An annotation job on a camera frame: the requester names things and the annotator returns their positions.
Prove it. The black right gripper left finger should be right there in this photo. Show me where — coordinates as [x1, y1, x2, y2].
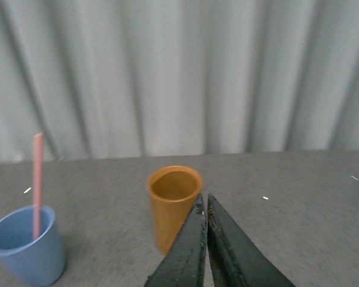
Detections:
[144, 194, 208, 287]

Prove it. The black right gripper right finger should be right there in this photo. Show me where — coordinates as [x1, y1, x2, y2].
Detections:
[207, 194, 294, 286]

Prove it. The bamboo chopstick holder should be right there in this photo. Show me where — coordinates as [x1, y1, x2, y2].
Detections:
[147, 165, 203, 255]

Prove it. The blue plastic cup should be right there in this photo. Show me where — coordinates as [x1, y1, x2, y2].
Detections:
[0, 206, 66, 286]

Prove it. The white pleated curtain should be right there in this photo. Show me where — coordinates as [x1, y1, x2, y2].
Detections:
[0, 1, 359, 162]

